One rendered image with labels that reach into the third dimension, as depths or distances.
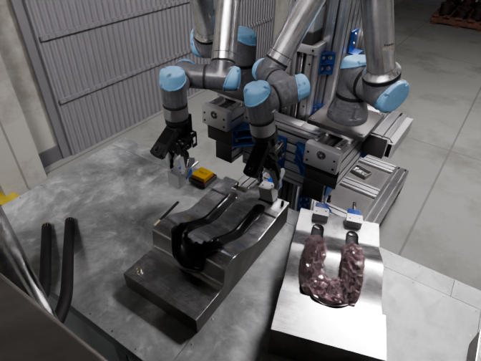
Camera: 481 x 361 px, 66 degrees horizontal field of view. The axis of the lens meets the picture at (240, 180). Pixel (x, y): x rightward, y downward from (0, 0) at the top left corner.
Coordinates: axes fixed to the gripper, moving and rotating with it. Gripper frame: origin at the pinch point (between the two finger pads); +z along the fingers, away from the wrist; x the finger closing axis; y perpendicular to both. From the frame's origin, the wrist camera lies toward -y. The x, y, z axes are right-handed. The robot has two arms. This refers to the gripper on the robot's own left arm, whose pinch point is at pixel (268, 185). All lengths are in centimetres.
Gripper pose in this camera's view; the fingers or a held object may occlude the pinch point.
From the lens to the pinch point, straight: 122.9
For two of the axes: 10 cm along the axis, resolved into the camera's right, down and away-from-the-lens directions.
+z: 1.8, 7.5, 6.4
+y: 5.4, -6.2, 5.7
